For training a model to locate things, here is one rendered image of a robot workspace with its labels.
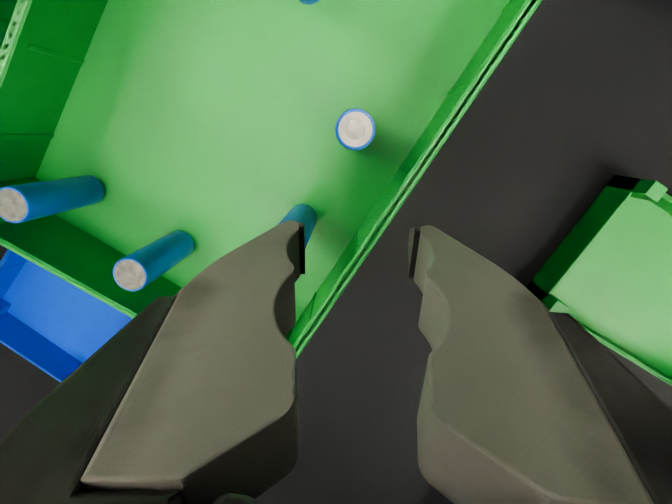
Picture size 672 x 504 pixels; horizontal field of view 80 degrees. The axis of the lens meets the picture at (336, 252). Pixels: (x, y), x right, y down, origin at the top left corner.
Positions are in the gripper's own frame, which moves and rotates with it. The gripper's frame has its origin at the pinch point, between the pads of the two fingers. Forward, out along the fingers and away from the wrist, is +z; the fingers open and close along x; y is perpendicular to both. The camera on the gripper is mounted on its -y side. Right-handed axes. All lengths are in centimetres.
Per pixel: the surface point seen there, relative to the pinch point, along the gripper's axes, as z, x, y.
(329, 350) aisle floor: 37, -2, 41
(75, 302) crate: 38, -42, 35
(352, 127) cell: 7.8, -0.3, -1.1
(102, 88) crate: 14.7, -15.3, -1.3
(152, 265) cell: 6.7, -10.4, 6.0
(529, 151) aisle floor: 45, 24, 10
